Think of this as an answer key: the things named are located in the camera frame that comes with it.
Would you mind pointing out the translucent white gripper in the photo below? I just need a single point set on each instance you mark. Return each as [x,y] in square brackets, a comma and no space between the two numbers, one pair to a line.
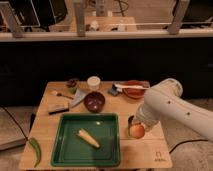
[145,116]

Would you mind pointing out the orange red apple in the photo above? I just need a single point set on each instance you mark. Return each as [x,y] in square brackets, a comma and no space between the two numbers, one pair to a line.
[137,131]

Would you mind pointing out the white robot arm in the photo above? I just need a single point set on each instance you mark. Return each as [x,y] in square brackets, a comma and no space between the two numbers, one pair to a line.
[164,98]

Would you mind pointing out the dark purple bowl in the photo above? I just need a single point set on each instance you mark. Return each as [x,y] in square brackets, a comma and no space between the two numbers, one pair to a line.
[94,102]

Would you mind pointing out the small metal cup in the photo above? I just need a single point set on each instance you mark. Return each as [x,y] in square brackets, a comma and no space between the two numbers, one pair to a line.
[130,120]

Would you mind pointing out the orange plate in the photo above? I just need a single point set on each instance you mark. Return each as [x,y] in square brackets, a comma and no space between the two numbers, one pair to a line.
[135,93]

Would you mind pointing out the wooden board table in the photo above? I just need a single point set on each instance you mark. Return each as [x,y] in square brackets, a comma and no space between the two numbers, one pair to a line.
[150,151]

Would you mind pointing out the blue grey small object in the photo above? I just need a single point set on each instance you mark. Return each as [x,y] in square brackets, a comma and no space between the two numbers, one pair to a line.
[114,91]

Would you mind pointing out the white spatula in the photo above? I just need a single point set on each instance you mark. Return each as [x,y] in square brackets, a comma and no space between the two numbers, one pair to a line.
[131,87]

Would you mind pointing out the small white cup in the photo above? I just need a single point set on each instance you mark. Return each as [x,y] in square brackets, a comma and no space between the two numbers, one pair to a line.
[93,83]

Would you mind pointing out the yellow corn cob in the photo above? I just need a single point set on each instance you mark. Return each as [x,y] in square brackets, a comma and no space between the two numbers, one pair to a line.
[88,138]

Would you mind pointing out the green plastic tray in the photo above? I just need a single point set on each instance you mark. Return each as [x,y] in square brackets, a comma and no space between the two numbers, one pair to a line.
[72,151]

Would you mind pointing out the green chili pepper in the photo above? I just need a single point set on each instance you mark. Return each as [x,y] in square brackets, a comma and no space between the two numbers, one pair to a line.
[35,145]

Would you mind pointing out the wooden block with black handle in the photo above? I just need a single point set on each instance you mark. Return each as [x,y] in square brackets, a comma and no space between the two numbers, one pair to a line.
[58,108]

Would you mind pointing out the wooden handled brush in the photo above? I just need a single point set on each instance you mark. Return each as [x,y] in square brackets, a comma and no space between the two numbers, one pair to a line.
[56,93]

